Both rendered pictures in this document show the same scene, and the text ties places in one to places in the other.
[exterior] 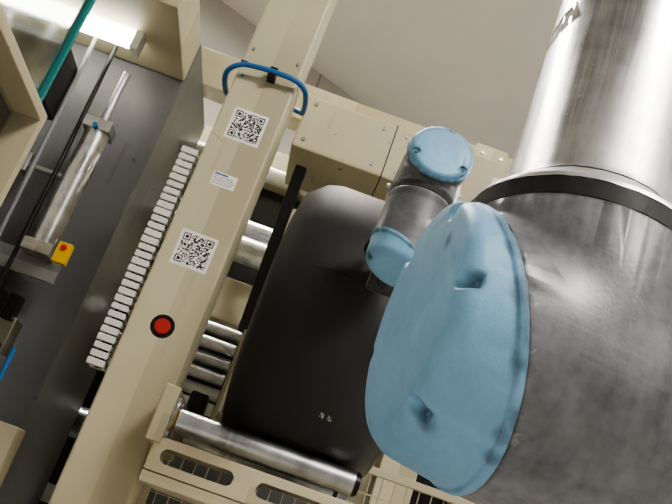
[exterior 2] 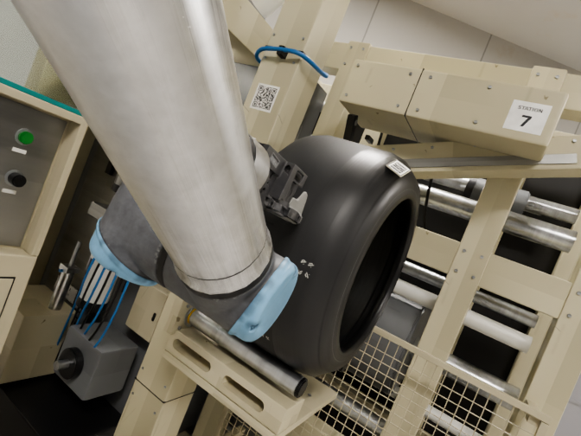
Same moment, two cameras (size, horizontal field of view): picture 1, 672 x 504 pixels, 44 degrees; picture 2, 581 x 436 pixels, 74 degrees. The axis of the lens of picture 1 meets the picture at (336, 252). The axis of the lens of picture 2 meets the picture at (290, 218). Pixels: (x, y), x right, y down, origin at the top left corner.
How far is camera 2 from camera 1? 0.97 m
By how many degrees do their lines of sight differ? 36
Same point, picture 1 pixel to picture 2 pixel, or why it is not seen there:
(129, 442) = not seen: hidden behind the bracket
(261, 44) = (279, 28)
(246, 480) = (217, 371)
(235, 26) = (428, 17)
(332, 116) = (369, 72)
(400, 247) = (92, 245)
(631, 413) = not seen: outside the picture
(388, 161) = (412, 100)
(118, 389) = not seen: hidden behind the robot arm
